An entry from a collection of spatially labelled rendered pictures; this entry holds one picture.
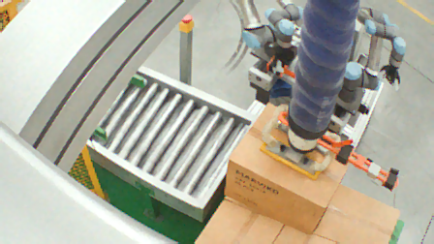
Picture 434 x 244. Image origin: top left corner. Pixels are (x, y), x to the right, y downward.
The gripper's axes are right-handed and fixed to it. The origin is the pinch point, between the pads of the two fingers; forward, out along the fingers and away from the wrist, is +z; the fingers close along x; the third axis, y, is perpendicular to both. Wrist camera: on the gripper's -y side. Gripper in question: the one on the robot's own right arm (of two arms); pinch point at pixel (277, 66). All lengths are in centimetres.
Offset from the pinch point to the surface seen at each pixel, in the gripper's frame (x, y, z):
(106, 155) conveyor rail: -67, -69, 59
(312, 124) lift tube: -36, 34, -20
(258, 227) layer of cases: -55, 29, 64
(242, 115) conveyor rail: 2, -17, 59
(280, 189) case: -46, 31, 27
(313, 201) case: -46, 52, 24
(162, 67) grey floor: 46, -109, 118
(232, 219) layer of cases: -58, 13, 64
